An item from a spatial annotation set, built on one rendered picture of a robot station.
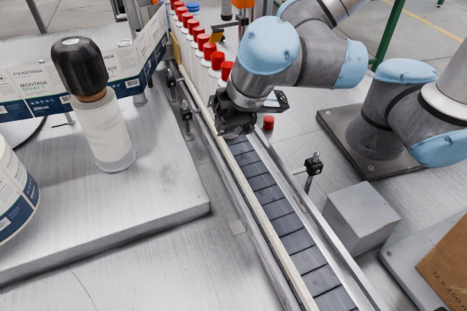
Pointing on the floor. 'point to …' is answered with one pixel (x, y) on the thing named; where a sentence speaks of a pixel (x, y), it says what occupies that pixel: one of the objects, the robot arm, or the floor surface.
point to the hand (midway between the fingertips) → (235, 127)
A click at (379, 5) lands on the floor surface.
